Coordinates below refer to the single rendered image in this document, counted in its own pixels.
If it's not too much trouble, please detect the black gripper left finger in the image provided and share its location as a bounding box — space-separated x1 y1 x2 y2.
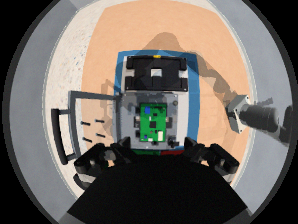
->
73 136 148 187

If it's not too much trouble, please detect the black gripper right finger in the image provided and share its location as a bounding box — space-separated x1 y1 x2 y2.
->
170 137 240 185

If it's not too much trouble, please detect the green circuit board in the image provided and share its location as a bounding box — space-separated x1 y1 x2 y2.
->
140 104 166 141

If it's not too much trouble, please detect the green open tray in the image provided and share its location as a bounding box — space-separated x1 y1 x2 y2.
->
133 150 160 155

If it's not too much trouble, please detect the red bin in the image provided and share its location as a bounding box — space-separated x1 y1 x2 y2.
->
161 150 184 155

